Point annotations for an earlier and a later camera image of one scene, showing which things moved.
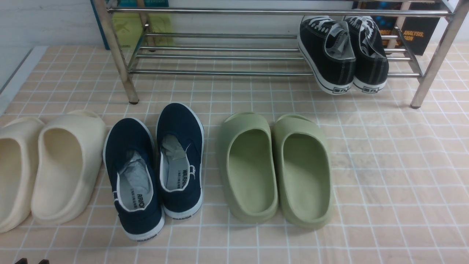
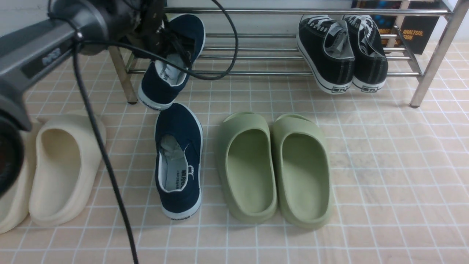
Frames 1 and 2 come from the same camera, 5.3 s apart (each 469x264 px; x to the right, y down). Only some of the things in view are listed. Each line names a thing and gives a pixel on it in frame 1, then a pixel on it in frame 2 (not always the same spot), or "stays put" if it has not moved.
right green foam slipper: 300,152 stays put
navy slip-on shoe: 180,138 stays put
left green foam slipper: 248,166 stays put
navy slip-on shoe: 130,157 -> 161,84
